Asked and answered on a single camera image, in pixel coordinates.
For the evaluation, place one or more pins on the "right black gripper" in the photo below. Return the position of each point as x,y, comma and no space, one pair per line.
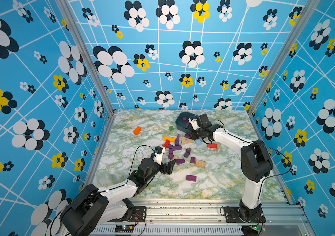
192,135

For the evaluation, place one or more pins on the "light blue cube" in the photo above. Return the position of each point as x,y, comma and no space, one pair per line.
198,142

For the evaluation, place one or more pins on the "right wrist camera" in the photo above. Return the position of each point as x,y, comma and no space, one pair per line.
194,124

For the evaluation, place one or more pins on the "yellow long brick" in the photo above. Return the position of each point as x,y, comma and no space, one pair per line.
172,140

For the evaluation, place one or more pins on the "red arch brick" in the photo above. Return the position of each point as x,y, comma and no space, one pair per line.
166,144

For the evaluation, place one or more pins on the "lone purple brick front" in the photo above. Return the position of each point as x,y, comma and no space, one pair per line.
191,178

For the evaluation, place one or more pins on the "orange brick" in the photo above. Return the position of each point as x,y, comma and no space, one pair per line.
137,130

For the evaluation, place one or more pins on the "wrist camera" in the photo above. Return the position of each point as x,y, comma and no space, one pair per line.
159,151
194,124

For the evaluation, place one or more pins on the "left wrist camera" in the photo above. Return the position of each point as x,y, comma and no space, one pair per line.
159,151

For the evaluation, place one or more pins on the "natural wood printed brick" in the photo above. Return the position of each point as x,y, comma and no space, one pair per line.
187,141

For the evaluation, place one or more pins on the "purple tall triangle brick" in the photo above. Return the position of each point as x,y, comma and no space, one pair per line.
177,140

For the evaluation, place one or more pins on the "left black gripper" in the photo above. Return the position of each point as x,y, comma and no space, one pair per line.
170,167

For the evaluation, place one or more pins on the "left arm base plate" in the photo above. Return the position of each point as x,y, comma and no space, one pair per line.
136,214

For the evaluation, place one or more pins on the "purple long brick centre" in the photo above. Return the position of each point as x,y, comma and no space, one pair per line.
180,161

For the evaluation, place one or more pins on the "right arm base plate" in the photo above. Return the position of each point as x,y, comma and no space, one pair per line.
243,214

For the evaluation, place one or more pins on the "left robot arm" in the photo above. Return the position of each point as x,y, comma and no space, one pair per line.
95,206

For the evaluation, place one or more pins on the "dark teal storage bin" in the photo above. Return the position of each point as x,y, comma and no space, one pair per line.
182,122

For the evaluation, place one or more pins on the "aluminium front rail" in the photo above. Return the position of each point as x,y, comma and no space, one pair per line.
184,217

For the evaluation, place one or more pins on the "natural wood large brick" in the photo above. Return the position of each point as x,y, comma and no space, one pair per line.
201,164

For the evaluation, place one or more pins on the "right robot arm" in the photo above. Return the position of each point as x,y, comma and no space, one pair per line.
256,163

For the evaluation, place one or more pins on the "red rectangular brick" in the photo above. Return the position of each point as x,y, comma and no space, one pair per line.
212,146

